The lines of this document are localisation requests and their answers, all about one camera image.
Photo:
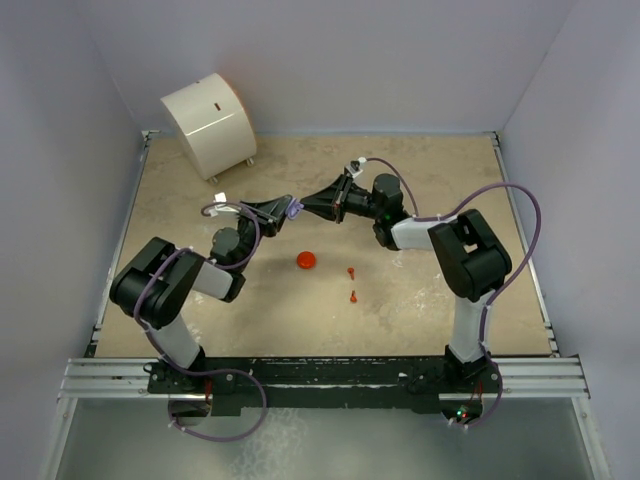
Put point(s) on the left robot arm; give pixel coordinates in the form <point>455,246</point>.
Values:
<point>154,286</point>

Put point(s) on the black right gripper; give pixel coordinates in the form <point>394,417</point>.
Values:
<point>336,191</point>

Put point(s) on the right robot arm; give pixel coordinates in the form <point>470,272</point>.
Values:
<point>472,260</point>

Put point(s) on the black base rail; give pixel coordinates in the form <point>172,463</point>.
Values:
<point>421,384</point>

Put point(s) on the lilac earbud charging case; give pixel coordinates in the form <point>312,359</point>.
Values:
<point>294,208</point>

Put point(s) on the white cylindrical box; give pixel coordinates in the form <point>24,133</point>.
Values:
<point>212,126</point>

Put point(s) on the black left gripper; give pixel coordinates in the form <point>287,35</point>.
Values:
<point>276,207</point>

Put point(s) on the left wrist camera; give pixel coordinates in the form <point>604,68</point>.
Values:
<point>221,206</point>

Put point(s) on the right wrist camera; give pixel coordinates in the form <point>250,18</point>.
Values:
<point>355,167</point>

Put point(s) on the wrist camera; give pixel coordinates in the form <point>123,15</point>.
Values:
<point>355,167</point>
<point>221,206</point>

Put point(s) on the orange earbud charging case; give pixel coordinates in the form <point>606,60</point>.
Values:
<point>306,260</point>

